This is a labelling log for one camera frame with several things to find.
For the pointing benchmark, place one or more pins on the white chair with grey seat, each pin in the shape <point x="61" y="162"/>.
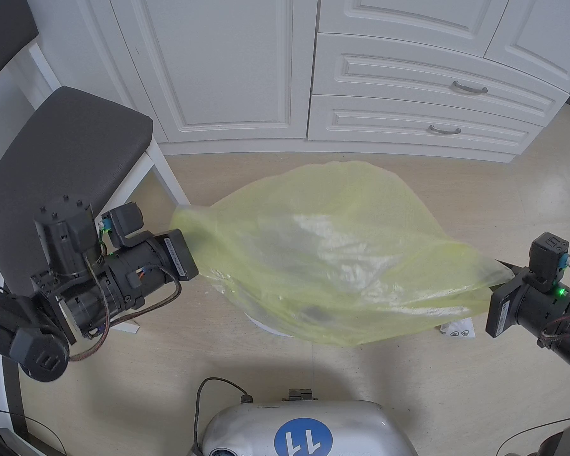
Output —
<point x="66" y="150"/>

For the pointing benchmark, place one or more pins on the white printed wrapper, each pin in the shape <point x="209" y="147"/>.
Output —
<point x="458" y="329"/>

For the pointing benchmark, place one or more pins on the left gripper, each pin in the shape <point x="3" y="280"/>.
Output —
<point x="137" y="273"/>

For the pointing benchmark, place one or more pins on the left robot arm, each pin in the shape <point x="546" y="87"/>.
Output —
<point x="28" y="330"/>

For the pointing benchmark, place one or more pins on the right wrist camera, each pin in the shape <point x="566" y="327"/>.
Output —
<point x="548" y="252"/>

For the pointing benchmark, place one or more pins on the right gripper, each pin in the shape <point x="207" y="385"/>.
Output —
<point x="527" y="307"/>

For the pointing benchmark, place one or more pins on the yellow plastic bag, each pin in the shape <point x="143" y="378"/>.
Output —
<point x="342" y="235"/>

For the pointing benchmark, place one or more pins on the white trash bin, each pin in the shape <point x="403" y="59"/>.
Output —
<point x="268" y="327"/>

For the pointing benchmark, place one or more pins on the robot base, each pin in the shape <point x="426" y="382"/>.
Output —
<point x="247" y="425"/>

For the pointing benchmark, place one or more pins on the white wardrobe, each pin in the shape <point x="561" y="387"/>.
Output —
<point x="218" y="41"/>

